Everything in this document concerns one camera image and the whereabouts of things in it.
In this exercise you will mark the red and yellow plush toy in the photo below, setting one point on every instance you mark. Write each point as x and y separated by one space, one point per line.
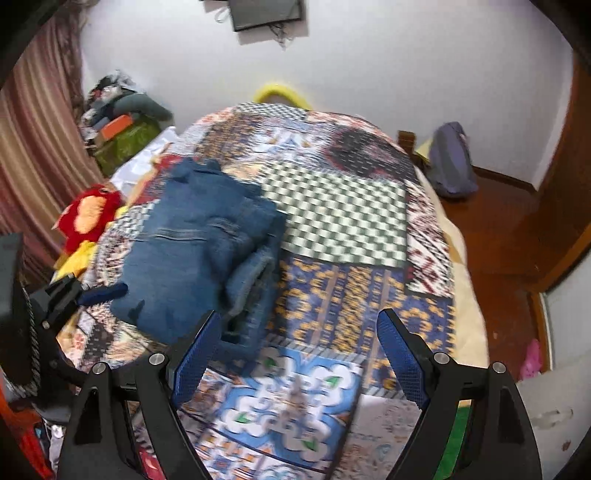
90 212

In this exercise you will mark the yellow cloth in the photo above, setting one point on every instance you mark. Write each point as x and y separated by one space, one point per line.
81 258

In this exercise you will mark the orange box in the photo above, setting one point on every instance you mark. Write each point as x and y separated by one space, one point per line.
117 127

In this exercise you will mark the green patterned bag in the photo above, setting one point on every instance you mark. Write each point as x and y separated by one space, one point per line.
127 147

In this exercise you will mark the cream bed sheet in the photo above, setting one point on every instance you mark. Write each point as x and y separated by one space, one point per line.
466 286

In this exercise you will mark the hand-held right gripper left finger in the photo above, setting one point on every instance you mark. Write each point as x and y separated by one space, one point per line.
198 360

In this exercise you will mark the pink object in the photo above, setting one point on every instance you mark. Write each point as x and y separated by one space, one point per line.
532 360

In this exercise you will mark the grey-blue bag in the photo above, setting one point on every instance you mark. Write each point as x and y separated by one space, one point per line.
450 159

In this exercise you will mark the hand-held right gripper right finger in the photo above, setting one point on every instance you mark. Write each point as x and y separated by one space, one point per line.
401 364

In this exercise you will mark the wall-mounted black television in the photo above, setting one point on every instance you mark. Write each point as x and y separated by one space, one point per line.
265 14

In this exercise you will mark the small brown wooden box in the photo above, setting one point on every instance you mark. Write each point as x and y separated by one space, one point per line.
406 141

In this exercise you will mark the red object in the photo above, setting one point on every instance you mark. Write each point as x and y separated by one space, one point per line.
23 438

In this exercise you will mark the white printed pillow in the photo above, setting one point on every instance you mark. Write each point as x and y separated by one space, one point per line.
138 161

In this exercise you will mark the patchwork printed blanket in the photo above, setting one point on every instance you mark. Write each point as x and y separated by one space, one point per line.
341 277

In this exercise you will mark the white cabinet with stickers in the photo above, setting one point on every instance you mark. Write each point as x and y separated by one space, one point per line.
549 415

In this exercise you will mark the striped brown curtain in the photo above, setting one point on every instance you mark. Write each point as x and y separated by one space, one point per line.
37 147

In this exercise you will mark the yellow curved object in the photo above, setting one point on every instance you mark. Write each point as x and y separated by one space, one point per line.
279 90

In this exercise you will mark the brown wooden door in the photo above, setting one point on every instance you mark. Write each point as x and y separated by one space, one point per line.
568 184

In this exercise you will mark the blue denim jacket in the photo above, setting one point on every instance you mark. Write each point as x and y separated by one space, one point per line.
184 240

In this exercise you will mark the green cloth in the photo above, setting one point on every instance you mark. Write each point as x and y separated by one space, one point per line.
455 434

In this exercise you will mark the pile of mixed clothes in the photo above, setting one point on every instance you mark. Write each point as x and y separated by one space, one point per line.
111 94

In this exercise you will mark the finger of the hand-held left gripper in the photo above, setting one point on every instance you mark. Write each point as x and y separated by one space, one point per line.
101 294

